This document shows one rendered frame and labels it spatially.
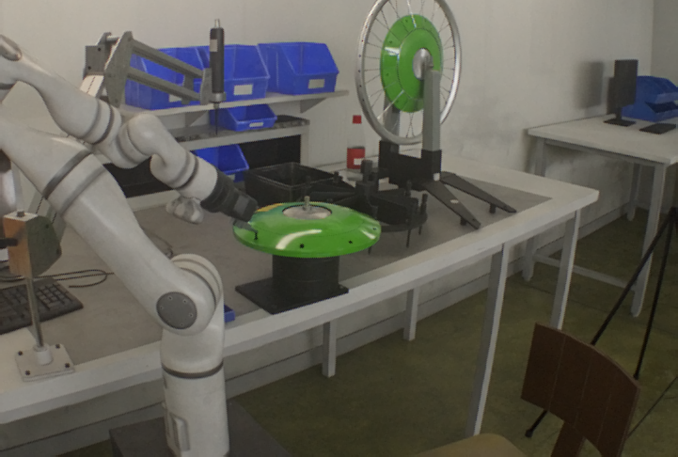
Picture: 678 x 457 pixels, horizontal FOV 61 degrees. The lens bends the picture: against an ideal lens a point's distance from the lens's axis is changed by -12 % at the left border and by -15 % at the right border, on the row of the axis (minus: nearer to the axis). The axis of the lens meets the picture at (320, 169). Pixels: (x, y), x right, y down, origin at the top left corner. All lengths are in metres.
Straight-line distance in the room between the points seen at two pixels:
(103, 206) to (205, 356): 0.25
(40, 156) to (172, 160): 0.31
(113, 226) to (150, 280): 0.08
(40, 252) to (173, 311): 0.33
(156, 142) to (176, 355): 0.35
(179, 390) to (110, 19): 1.39
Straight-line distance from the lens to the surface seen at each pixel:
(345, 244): 1.29
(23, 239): 1.07
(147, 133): 1.05
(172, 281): 0.84
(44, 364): 1.18
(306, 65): 2.45
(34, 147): 0.87
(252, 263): 1.60
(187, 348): 0.93
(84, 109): 0.98
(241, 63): 2.26
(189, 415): 0.96
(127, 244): 0.84
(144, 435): 1.10
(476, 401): 2.31
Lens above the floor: 1.51
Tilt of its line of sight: 14 degrees down
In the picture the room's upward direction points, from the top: 1 degrees clockwise
